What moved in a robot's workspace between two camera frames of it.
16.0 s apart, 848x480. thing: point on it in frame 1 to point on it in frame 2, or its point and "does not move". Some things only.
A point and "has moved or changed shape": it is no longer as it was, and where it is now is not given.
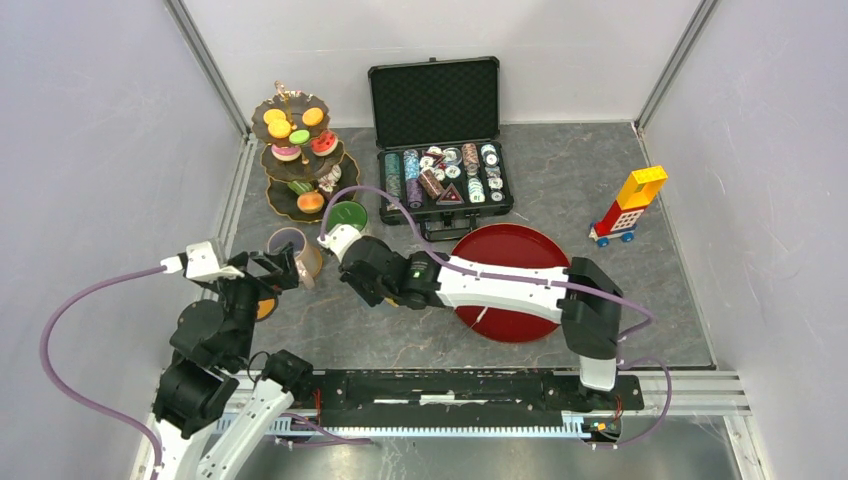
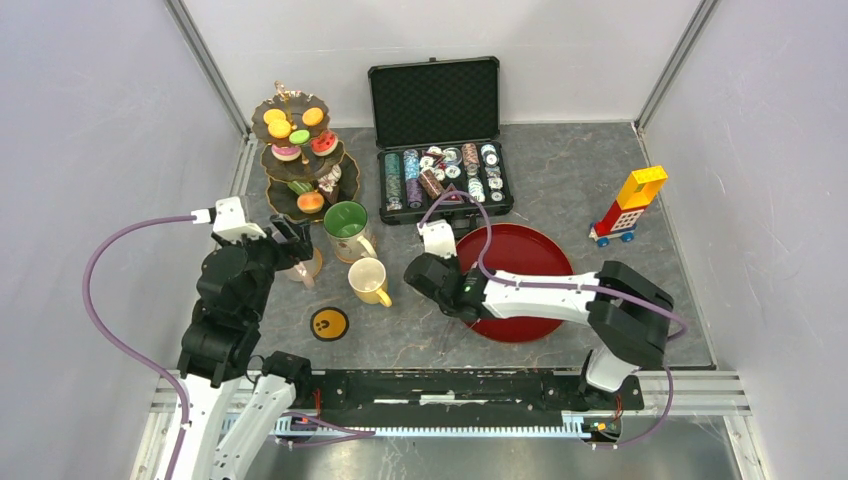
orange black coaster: (265, 306) has moved or changed shape
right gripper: (371, 298) to (452, 261)
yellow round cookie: (312, 116) does not move
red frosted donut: (324, 144) does not move
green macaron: (299, 137) does not move
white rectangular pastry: (300, 187) does not move
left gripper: (283, 273) to (298, 244)
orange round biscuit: (279, 129) does not move
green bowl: (349, 213) does not move
